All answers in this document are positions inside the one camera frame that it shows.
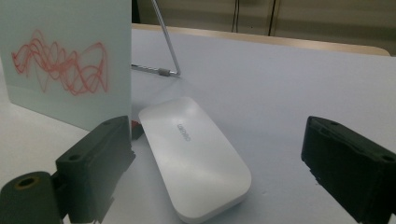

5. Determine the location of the white rectangular dish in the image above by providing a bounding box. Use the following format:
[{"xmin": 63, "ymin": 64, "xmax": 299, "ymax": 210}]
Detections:
[{"xmin": 137, "ymin": 96, "xmax": 253, "ymax": 224}]

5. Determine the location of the metal whiteboard stand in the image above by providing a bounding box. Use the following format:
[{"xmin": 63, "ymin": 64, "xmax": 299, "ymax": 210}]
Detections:
[{"xmin": 131, "ymin": 0, "xmax": 182, "ymax": 78}]

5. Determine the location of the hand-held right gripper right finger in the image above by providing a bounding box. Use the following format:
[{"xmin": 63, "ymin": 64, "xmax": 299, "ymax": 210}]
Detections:
[{"xmin": 301, "ymin": 115, "xmax": 396, "ymax": 224}]

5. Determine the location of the pale green glass whiteboard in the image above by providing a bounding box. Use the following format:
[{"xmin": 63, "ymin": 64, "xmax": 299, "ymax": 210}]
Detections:
[{"xmin": 0, "ymin": 0, "xmax": 133, "ymax": 132}]

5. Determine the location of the small red object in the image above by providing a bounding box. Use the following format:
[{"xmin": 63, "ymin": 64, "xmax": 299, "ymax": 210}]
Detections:
[{"xmin": 131, "ymin": 119, "xmax": 145, "ymax": 141}]

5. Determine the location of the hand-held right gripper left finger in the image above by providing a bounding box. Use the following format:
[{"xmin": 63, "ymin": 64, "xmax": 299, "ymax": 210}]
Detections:
[{"xmin": 55, "ymin": 115, "xmax": 136, "ymax": 224}]

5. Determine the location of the white table mat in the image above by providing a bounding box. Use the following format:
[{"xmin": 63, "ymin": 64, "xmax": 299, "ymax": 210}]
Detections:
[{"xmin": 0, "ymin": 28, "xmax": 396, "ymax": 224}]

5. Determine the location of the black wall cable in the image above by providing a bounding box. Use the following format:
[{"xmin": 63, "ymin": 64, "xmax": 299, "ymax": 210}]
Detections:
[{"xmin": 231, "ymin": 0, "xmax": 237, "ymax": 34}]

